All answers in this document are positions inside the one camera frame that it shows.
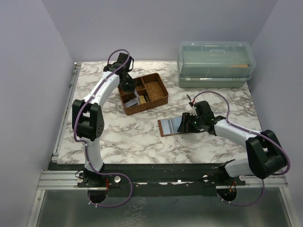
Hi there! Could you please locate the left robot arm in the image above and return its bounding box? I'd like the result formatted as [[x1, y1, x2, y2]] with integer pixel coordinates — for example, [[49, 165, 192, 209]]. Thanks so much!
[[72, 49, 136, 187]]

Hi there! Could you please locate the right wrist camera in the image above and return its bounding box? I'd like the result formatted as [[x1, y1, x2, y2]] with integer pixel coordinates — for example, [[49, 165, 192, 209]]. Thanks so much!
[[189, 102, 197, 116]]

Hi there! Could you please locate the purple cable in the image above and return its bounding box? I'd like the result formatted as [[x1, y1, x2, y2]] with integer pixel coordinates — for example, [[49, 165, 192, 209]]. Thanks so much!
[[189, 91, 291, 208], [73, 49, 134, 209]]

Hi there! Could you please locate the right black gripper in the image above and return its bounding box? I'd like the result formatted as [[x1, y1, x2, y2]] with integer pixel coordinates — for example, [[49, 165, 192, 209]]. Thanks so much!
[[177, 112, 205, 133]]

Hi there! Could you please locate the aluminium side rail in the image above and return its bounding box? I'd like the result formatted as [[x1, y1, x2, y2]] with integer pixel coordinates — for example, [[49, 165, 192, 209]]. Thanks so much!
[[51, 62, 82, 163]]

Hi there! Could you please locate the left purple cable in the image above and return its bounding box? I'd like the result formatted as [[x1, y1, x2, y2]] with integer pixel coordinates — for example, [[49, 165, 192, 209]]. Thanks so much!
[[73, 49, 134, 209]]

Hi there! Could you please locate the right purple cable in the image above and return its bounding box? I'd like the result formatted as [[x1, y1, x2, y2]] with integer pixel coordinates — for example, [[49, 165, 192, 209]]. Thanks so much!
[[189, 91, 291, 208]]

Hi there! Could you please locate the brown woven basket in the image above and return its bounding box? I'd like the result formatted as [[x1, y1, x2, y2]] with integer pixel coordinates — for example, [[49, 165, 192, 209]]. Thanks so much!
[[118, 73, 169, 115]]

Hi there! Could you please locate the stack of credit cards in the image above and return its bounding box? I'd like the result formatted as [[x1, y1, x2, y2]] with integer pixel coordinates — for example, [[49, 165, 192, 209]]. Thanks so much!
[[125, 92, 148, 108]]

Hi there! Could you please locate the brown leather card holder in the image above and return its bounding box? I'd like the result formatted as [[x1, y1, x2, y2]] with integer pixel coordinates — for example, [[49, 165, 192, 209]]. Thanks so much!
[[158, 116, 184, 137]]

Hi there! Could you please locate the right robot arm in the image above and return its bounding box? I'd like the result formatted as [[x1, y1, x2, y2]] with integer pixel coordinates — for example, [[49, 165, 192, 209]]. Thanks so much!
[[177, 101, 288, 185]]

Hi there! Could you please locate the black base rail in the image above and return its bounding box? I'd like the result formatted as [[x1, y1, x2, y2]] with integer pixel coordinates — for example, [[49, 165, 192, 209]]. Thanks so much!
[[46, 163, 245, 200]]

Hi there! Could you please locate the clear lidded plastic box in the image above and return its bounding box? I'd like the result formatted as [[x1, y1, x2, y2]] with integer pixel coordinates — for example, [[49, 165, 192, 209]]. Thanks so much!
[[177, 41, 256, 88]]

